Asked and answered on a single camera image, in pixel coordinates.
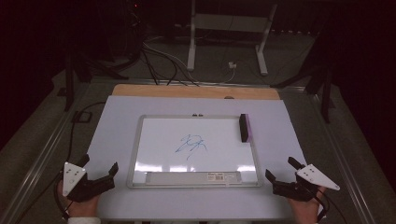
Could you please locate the black floor socket box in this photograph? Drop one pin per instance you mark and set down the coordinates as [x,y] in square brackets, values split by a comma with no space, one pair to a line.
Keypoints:
[81,116]

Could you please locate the metal floor rail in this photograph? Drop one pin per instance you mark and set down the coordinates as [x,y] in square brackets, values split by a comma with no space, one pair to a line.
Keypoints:
[342,161]
[34,169]

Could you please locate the black tripod stand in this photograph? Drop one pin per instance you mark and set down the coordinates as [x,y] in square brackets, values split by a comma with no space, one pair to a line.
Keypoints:
[325,93]
[70,81]

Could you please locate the dark equipment rack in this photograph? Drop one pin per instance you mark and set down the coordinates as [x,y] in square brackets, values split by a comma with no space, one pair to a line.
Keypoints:
[132,28]

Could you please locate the person's right hand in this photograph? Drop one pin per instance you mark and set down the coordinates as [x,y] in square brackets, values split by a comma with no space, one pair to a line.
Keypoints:
[306,212]

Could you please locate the large white table sheet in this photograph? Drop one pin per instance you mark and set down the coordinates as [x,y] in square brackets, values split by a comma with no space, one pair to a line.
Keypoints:
[118,124]

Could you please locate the silver framed whiteboard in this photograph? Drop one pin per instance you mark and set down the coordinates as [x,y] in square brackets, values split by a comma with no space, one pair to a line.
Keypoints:
[162,146]

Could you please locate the purple and black whiteboard eraser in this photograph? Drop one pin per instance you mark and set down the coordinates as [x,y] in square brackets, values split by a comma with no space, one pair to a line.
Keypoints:
[246,127]

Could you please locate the grey metal stand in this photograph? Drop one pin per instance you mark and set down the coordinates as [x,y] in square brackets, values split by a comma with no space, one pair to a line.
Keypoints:
[230,22]

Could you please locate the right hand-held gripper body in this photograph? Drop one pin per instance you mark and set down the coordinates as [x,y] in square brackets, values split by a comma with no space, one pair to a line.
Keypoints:
[314,177]

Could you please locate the person's left hand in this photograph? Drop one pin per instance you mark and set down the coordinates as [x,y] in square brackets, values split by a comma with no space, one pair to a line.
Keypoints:
[81,209]

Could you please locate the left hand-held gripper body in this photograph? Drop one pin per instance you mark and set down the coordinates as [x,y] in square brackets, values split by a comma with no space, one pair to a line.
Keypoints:
[73,179]

